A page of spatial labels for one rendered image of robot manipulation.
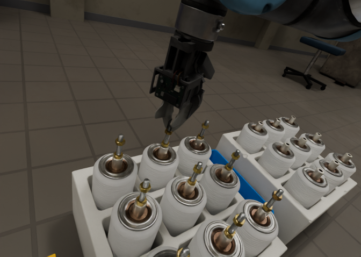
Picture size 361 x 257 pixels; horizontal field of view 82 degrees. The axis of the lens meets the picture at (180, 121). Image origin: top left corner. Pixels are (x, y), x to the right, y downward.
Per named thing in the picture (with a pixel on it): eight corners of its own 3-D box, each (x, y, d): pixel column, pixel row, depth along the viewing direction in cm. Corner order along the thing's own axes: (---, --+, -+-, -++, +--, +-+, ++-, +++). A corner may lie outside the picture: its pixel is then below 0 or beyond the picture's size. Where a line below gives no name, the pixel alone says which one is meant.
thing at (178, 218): (182, 215, 60) (202, 175, 51) (187, 251, 53) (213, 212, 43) (150, 214, 58) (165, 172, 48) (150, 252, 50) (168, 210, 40)
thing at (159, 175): (125, 200, 59) (135, 156, 50) (144, 178, 67) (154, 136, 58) (154, 218, 58) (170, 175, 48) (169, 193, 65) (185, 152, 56)
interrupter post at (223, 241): (214, 236, 39) (220, 227, 37) (224, 234, 40) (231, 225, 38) (219, 250, 37) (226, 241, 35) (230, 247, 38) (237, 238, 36)
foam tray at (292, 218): (327, 209, 89) (358, 183, 79) (278, 251, 67) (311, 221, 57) (260, 148, 113) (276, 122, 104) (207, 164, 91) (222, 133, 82)
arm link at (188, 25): (192, 3, 37) (233, 18, 35) (185, 29, 40) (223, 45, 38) (171, -1, 31) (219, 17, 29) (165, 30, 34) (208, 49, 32)
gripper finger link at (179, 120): (159, 139, 44) (168, 101, 39) (173, 128, 49) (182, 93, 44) (172, 145, 43) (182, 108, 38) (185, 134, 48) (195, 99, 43)
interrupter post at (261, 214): (252, 218, 45) (259, 209, 43) (254, 209, 47) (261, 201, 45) (263, 224, 44) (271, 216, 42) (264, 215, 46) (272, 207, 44)
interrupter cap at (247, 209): (239, 221, 43) (240, 219, 43) (245, 195, 49) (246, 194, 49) (274, 242, 41) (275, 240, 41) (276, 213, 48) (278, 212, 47)
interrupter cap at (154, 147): (141, 156, 51) (141, 154, 50) (156, 141, 57) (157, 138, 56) (167, 171, 49) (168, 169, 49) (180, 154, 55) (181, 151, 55)
